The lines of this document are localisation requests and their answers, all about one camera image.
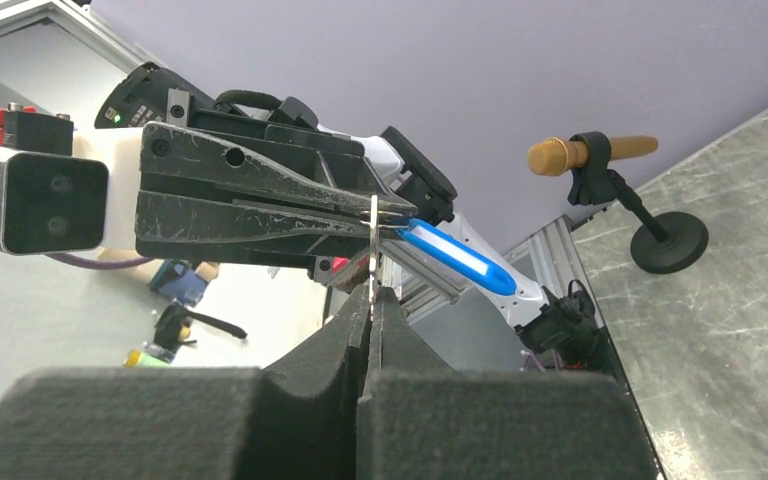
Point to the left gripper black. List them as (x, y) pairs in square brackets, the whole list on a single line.
[(229, 188)]

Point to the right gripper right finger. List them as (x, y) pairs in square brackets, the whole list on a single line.
[(418, 418)]

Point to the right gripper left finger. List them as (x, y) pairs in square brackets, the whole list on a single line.
[(294, 419)]

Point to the blue key tag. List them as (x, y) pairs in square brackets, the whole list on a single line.
[(474, 261)]

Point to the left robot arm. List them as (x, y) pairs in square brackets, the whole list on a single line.
[(151, 92)]

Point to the black microphone stand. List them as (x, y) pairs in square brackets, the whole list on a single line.
[(663, 244)]

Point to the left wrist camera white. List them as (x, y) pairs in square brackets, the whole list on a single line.
[(64, 189)]

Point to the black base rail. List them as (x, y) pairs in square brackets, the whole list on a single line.
[(569, 330)]

